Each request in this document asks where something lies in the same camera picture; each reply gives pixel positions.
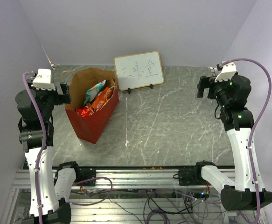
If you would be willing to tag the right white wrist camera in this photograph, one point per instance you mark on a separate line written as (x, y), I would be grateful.
(227, 72)

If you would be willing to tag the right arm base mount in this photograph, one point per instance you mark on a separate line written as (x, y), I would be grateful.
(190, 176)

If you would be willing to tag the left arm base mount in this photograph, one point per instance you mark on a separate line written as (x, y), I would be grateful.
(85, 173)

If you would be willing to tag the red snack mix bag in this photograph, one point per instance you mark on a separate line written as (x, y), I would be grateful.
(85, 112)

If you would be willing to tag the teal Fox's candy bag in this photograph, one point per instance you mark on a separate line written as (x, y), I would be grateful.
(94, 91)

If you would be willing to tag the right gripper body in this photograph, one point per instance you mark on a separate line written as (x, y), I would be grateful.
(214, 87)

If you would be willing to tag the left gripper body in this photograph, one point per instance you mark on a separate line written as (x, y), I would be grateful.
(52, 96)

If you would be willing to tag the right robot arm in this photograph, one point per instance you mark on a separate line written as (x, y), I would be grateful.
(247, 191)

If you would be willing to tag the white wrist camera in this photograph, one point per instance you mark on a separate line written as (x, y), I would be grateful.
(227, 72)
(44, 80)

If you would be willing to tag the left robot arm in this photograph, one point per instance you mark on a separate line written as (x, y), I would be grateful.
(49, 191)

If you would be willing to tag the red brown paper bag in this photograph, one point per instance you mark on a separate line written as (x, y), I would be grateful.
(89, 119)

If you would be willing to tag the small whiteboard yellow frame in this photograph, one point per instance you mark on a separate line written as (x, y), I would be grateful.
(138, 70)

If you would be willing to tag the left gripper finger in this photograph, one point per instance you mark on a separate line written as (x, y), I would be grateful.
(64, 88)
(64, 98)

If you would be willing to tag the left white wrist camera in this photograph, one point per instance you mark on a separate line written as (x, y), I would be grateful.
(44, 80)

